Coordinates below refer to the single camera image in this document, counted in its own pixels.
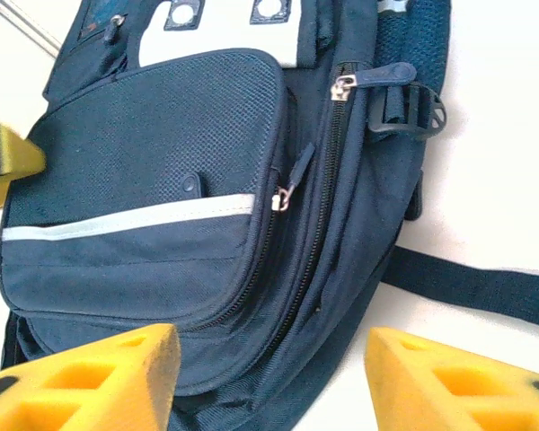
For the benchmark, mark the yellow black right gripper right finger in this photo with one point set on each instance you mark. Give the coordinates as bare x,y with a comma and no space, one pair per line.
467,395

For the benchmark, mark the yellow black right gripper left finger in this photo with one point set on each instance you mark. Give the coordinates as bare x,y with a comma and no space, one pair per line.
72,395

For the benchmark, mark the navy blue backpack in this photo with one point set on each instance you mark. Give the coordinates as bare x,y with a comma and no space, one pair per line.
161,134

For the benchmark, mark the aluminium side rail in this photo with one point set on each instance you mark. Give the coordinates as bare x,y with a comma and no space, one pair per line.
27,22

